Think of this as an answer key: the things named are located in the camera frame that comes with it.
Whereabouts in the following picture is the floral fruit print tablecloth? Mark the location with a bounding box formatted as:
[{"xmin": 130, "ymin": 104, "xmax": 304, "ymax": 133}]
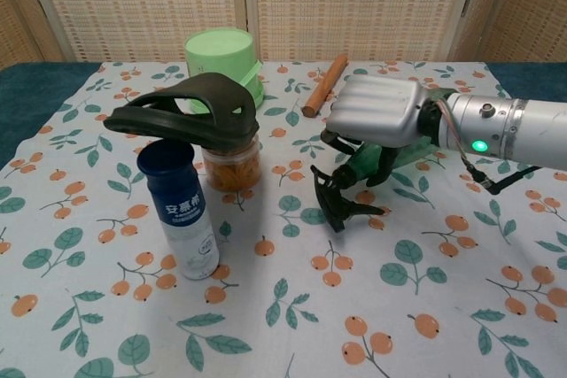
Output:
[{"xmin": 0, "ymin": 60, "xmax": 567, "ymax": 378}]

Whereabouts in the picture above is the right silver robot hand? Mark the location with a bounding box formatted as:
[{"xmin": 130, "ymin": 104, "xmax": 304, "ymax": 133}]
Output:
[{"xmin": 321, "ymin": 74, "xmax": 444, "ymax": 189}]

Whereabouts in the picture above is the dark green rubber slipper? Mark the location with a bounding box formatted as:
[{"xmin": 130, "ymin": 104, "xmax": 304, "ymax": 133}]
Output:
[{"xmin": 103, "ymin": 72, "xmax": 260, "ymax": 150}]

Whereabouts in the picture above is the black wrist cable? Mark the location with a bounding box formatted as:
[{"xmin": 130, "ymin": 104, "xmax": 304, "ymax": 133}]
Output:
[{"xmin": 459, "ymin": 150, "xmax": 544, "ymax": 196}]

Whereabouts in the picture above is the blue white canister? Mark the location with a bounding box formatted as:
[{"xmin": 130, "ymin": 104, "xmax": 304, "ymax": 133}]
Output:
[{"xmin": 136, "ymin": 138, "xmax": 221, "ymax": 282}]

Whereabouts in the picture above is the brown wooden stick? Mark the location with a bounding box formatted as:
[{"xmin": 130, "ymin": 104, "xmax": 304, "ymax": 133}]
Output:
[{"xmin": 301, "ymin": 53, "xmax": 350, "ymax": 119}]

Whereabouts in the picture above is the clear jar with orange contents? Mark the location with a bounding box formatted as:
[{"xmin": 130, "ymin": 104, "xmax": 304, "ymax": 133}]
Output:
[{"xmin": 202, "ymin": 132, "xmax": 261, "ymax": 193}]

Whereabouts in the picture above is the green transparent spray bottle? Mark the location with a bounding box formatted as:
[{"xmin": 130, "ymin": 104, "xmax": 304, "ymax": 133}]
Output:
[{"xmin": 309, "ymin": 88, "xmax": 460, "ymax": 233}]

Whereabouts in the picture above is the light green plastic bucket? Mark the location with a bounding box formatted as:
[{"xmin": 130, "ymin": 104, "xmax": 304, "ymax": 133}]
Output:
[{"xmin": 183, "ymin": 28, "xmax": 266, "ymax": 114}]

